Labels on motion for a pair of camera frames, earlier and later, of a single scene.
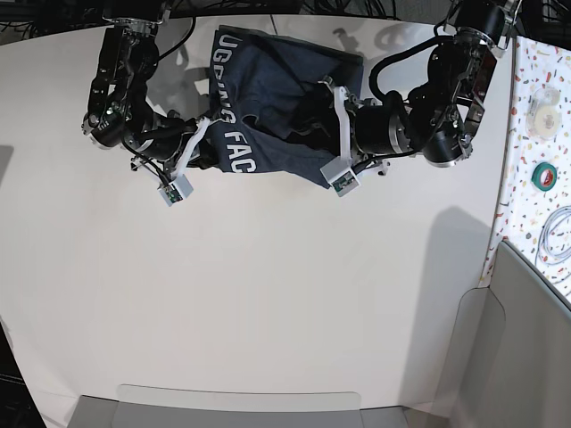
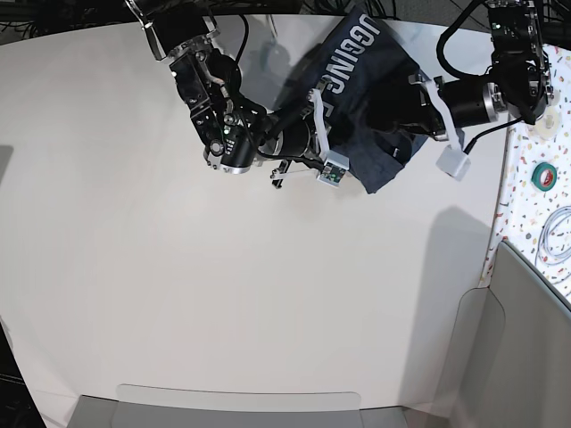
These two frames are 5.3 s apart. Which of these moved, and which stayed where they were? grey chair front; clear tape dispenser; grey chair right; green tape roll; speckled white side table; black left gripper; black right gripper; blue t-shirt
Moved: black left gripper; black right gripper; blue t-shirt
Stayed: green tape roll; speckled white side table; clear tape dispenser; grey chair right; grey chair front
